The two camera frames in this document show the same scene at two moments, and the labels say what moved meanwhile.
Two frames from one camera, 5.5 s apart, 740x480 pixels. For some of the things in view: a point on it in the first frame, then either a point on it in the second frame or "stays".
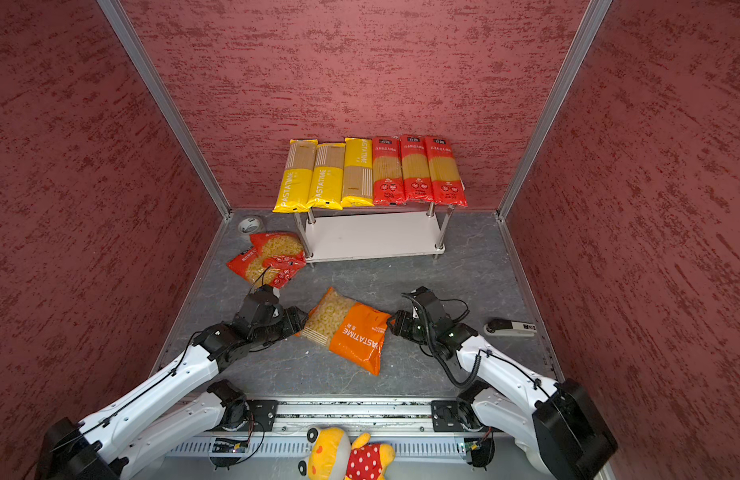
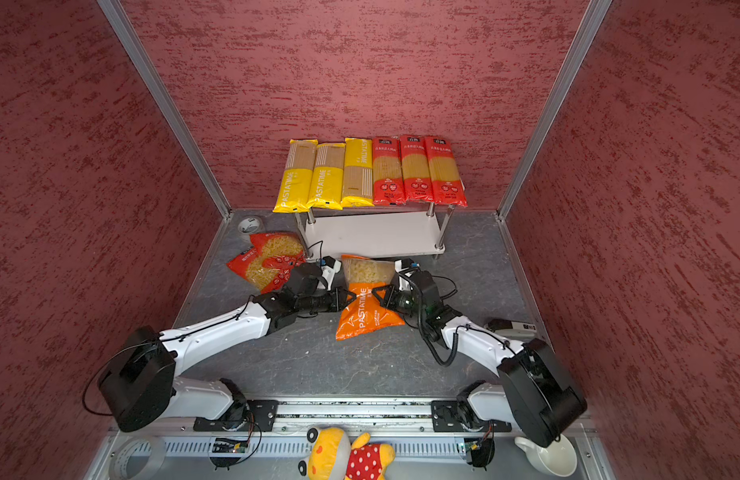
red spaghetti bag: [387, 171] stays
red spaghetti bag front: [447, 184] stays
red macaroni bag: [273, 258] stays
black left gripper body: [280, 327] to [326, 301]
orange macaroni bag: [347, 328] to [367, 313]
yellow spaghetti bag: [358, 173] stays
